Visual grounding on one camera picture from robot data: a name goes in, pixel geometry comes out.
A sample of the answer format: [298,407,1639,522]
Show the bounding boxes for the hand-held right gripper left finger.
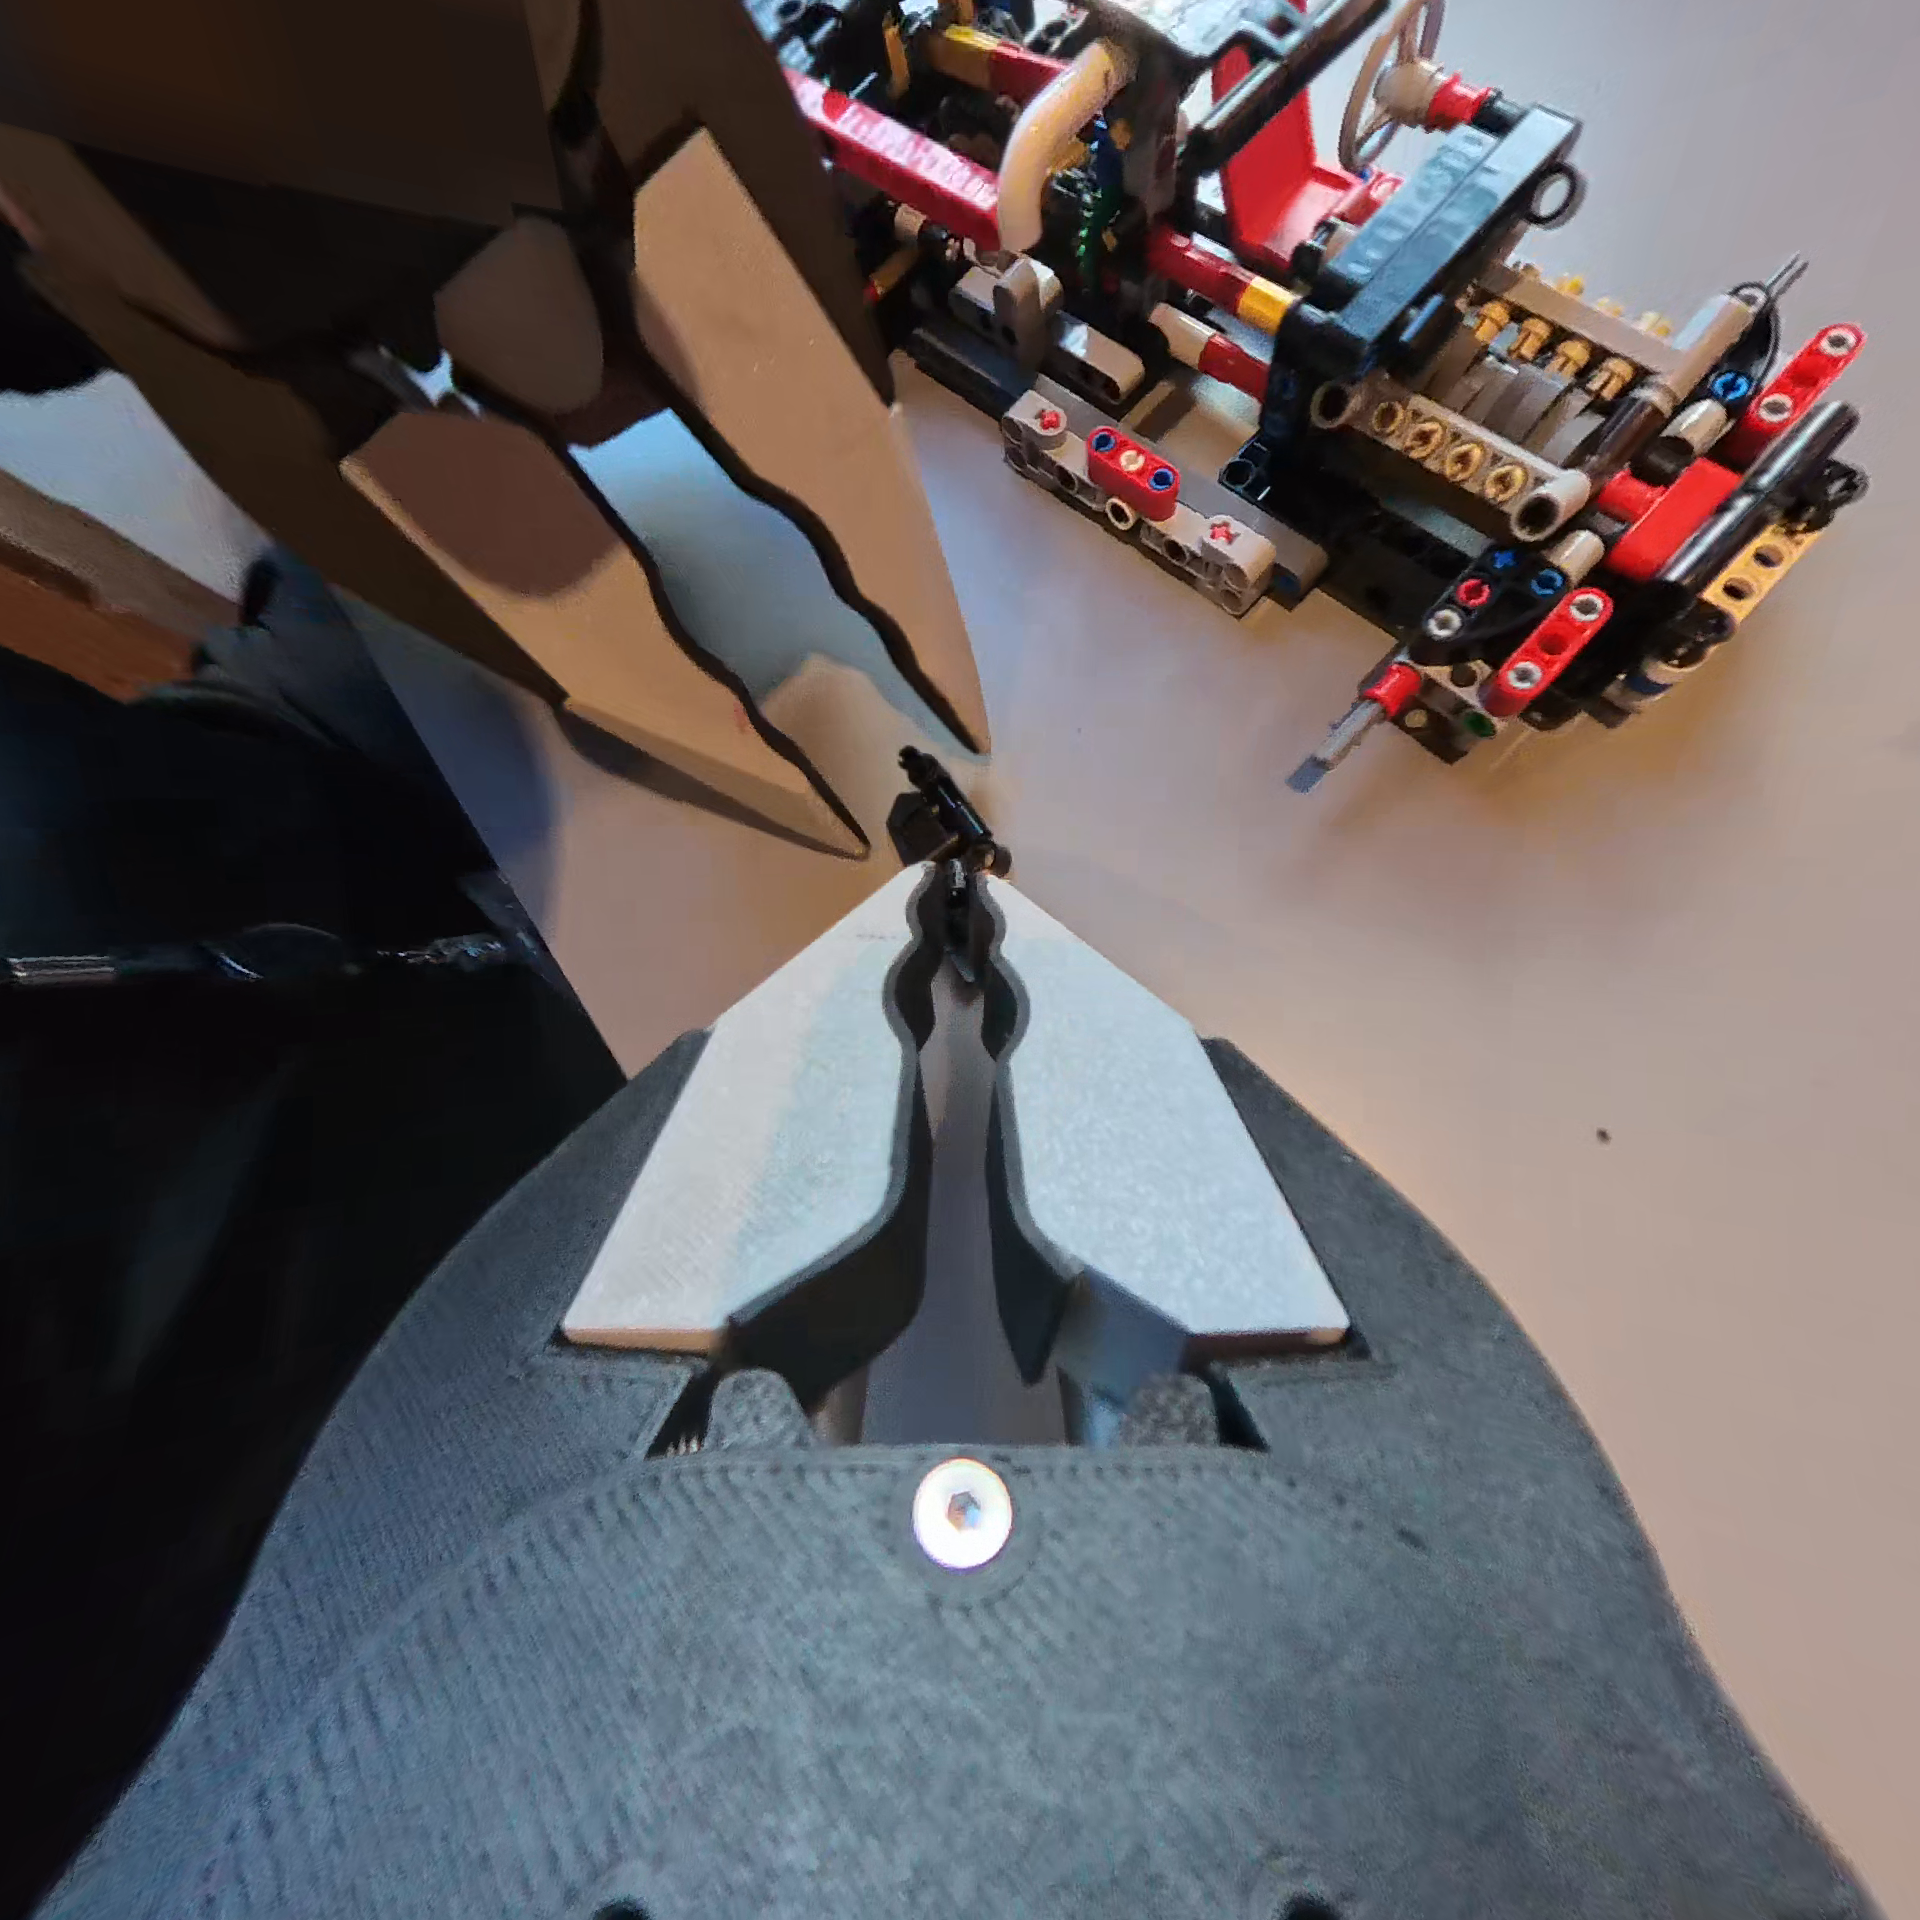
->
[563,866,958,1453]

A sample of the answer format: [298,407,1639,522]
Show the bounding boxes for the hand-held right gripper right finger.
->
[960,874,1354,1450]

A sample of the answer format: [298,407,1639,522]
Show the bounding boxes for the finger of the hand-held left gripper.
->
[631,125,992,757]
[338,403,874,865]

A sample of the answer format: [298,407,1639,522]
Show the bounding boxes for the black toy brick pin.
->
[927,839,1011,985]

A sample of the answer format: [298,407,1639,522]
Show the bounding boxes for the black toy brick connector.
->
[885,746,992,874]

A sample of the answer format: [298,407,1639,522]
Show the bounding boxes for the grey desk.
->
[0,0,1920,1920]

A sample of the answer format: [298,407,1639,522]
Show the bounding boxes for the person's dark trousers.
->
[0,555,629,1817]

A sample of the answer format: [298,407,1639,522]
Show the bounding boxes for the toy building brick car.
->
[743,0,1875,798]

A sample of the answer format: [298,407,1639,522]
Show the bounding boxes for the black cable with metal plug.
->
[0,921,519,994]

